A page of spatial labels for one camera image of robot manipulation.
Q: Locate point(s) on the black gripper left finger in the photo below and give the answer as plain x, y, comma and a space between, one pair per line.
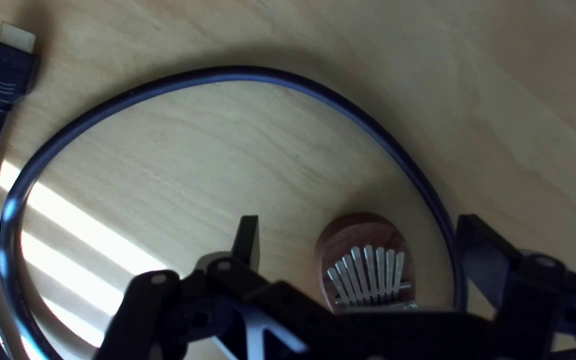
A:
246, 241

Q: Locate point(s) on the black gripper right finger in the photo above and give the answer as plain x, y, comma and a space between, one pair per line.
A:
484, 252

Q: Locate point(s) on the small wooden kalimba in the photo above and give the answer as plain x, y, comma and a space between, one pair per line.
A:
361, 233

